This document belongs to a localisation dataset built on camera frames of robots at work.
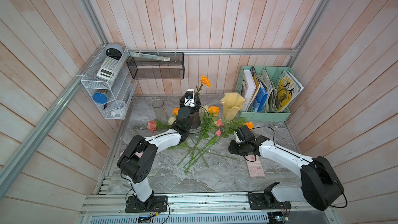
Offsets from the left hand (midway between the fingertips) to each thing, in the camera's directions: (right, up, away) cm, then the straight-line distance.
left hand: (193, 93), depth 83 cm
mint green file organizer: (+47, +12, +12) cm, 50 cm away
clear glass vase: (-20, -9, +8) cm, 23 cm away
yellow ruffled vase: (+25, -4, +12) cm, 28 cm away
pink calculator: (+35, -41, 0) cm, 54 cm away
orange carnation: (+6, +7, -3) cm, 10 cm away
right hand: (+21, -31, +5) cm, 38 cm away
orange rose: (+36, -18, +12) cm, 42 cm away
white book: (+33, +4, +7) cm, 34 cm away
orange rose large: (+14, -10, +21) cm, 27 cm away
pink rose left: (-26, -19, +15) cm, 36 cm away
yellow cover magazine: (+61, +5, +13) cm, 62 cm away
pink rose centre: (+16, -24, +13) cm, 31 cm away
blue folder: (+42, -3, +12) cm, 43 cm away
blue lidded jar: (-47, -3, -7) cm, 48 cm away
